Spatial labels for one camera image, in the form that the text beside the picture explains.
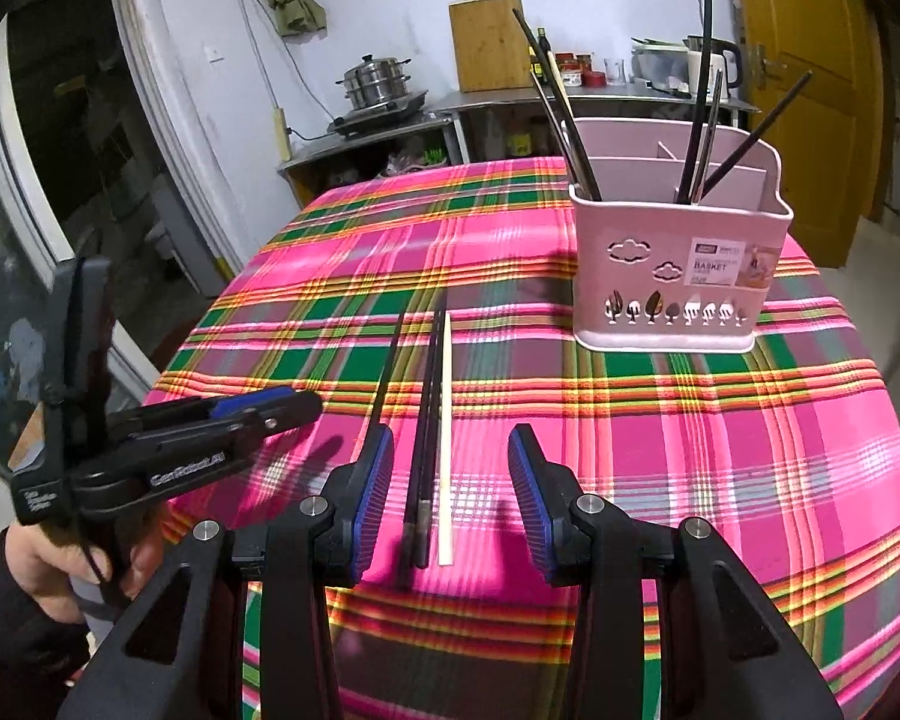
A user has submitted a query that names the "stainless steel steamer pot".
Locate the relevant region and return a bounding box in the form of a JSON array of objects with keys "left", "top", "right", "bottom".
[{"left": 336, "top": 54, "right": 409, "bottom": 110}]

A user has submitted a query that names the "left hand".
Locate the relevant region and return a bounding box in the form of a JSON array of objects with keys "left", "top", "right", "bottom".
[{"left": 4, "top": 504, "right": 167, "bottom": 624}]

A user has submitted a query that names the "dark oil bottle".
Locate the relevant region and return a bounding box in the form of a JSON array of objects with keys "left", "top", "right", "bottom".
[{"left": 536, "top": 26, "right": 551, "bottom": 83}]

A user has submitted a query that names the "black chopstick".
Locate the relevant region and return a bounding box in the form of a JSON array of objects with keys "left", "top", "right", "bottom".
[
  {"left": 530, "top": 73, "right": 592, "bottom": 200},
  {"left": 512, "top": 8, "right": 601, "bottom": 202},
  {"left": 689, "top": 67, "right": 725, "bottom": 205},
  {"left": 676, "top": 0, "right": 713, "bottom": 205},
  {"left": 367, "top": 309, "right": 406, "bottom": 433},
  {"left": 401, "top": 291, "right": 447, "bottom": 569},
  {"left": 702, "top": 70, "right": 814, "bottom": 197}
]

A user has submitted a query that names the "yellow wooden door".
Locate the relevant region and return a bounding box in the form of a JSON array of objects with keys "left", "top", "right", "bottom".
[{"left": 740, "top": 0, "right": 884, "bottom": 268}]

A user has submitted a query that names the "red lidded jar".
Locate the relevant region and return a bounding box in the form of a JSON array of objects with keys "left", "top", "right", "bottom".
[{"left": 556, "top": 52, "right": 606, "bottom": 88}]

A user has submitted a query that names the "low metal side shelf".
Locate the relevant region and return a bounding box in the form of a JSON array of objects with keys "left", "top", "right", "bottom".
[{"left": 278, "top": 112, "right": 471, "bottom": 208}]

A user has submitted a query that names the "pink plastic utensil basket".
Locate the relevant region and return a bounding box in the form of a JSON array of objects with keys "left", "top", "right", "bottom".
[{"left": 569, "top": 117, "right": 793, "bottom": 355}]

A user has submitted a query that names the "wooden cutting board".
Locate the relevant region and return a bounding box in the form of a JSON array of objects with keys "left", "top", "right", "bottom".
[{"left": 448, "top": 0, "right": 532, "bottom": 93}]

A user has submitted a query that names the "black induction cooker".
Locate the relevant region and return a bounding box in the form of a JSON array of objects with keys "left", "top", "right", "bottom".
[{"left": 328, "top": 89, "right": 427, "bottom": 138}]

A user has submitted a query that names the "cream white chopstick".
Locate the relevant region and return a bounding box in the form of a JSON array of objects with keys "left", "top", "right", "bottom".
[{"left": 437, "top": 314, "right": 453, "bottom": 567}]

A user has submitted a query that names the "metal kitchen counter shelf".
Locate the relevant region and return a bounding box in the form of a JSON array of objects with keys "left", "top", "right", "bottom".
[{"left": 425, "top": 81, "right": 761, "bottom": 166}]

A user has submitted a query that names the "grey plastic container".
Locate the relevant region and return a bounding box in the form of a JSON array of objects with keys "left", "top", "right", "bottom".
[{"left": 632, "top": 37, "right": 689, "bottom": 93}]

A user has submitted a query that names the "pink plaid tablecloth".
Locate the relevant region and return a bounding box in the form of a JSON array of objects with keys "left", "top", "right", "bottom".
[{"left": 151, "top": 160, "right": 900, "bottom": 718}]

